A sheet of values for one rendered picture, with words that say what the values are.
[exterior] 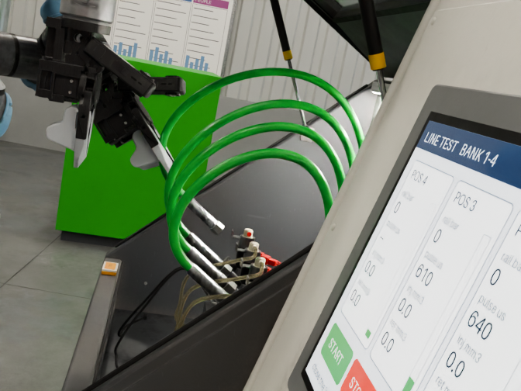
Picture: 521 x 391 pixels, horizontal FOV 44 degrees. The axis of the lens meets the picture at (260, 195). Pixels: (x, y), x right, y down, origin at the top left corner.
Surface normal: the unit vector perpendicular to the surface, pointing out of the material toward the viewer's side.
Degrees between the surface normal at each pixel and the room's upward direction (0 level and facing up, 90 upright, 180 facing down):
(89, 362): 0
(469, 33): 76
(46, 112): 90
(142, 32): 90
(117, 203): 90
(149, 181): 90
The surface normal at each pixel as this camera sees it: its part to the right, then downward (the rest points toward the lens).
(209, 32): 0.00, 0.20
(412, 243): -0.90, -0.38
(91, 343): 0.19, -0.96
